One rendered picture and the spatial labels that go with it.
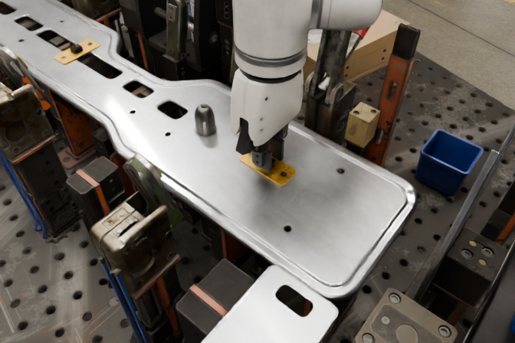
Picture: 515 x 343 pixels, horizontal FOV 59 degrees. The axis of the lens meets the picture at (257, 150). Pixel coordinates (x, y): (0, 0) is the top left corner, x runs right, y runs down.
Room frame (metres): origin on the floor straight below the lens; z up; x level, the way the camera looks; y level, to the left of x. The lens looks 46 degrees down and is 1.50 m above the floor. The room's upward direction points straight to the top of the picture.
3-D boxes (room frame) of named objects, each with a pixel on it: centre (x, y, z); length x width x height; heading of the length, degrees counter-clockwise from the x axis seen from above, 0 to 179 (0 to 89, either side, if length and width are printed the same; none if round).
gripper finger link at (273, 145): (0.48, -0.03, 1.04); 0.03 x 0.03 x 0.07; 51
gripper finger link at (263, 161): (0.44, 0.00, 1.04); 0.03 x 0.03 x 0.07; 51
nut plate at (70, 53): (0.75, 0.35, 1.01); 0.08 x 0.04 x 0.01; 141
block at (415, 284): (0.28, -0.21, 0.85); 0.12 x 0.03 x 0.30; 141
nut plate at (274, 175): (0.46, -0.01, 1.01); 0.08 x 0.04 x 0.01; 51
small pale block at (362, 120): (0.50, -0.16, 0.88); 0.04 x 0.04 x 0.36; 51
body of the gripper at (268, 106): (0.46, -0.02, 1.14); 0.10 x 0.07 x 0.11; 141
